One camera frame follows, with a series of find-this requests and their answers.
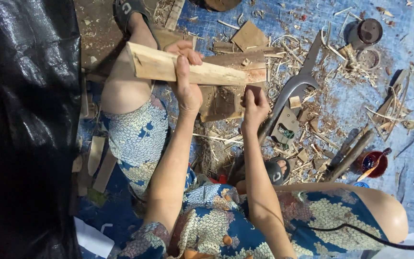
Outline blue patterned dress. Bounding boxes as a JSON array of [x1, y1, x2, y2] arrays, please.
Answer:
[[101, 95, 391, 259]]

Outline person's left hand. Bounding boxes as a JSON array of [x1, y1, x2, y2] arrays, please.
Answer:
[[164, 40, 204, 116]]

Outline white cloth piece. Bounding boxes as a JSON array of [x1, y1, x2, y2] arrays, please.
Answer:
[[370, 232, 414, 259]]

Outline dark flat wooden board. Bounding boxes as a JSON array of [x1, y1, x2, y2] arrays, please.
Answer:
[[73, 0, 130, 74]]

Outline white paper sheet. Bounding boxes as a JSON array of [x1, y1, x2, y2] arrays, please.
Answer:
[[73, 216, 115, 259]]

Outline red bowl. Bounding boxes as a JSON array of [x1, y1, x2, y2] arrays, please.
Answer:
[[357, 150, 389, 179]]

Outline narrow pale wood plank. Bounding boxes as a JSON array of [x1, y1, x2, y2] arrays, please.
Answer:
[[164, 0, 186, 32]]

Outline black plastic sheet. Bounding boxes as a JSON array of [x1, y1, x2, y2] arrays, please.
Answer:
[[0, 0, 82, 259]]

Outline pale wooden strip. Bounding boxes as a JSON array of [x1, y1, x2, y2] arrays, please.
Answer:
[[87, 135, 106, 177]]

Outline square brown wood piece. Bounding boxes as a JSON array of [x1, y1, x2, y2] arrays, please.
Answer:
[[230, 20, 269, 52]]

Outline heap of wood shavings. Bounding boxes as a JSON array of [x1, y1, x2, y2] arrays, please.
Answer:
[[191, 14, 414, 184]]

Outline dark wooden work board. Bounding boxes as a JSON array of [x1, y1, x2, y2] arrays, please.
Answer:
[[197, 50, 267, 123]]

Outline bundle of wooden sticks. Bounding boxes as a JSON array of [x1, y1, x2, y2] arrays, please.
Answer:
[[324, 124, 377, 183]]

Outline person's right leg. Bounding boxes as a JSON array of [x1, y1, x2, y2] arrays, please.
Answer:
[[236, 160, 409, 244]]

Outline blue woven tarp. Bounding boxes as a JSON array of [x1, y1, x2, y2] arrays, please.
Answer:
[[74, 0, 414, 259]]

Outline wooden saw handle piece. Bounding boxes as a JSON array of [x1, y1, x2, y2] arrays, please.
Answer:
[[270, 106, 300, 147]]

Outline person's right hand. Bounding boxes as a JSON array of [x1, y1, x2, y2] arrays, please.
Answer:
[[240, 85, 271, 127]]

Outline round tape ring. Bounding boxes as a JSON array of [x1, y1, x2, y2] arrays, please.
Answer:
[[356, 47, 382, 71]]

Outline brown wooden strip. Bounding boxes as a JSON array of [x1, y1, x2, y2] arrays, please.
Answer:
[[92, 149, 118, 194]]

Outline large curved metal blade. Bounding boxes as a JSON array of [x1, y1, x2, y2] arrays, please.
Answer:
[[257, 30, 323, 145]]

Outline person's leg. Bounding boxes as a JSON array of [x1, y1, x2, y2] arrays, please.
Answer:
[[100, 12, 159, 116], [236, 160, 409, 244]]

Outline dark round wooden object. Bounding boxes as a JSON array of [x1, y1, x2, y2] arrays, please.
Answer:
[[188, 0, 243, 12]]

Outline black sandal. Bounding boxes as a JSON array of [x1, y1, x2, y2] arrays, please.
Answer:
[[264, 157, 291, 186], [113, 0, 161, 50]]

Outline person's left leg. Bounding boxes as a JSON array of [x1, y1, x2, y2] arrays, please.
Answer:
[[100, 12, 159, 116]]

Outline long pale wooden plank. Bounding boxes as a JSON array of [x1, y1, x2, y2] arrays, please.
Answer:
[[126, 41, 267, 87]]

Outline small brown sanding block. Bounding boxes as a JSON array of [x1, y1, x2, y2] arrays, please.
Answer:
[[245, 85, 262, 105]]

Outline black cable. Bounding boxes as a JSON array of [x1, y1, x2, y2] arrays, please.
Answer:
[[289, 223, 414, 251]]

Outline dark metal can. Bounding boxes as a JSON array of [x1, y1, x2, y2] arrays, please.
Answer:
[[346, 18, 384, 51]]

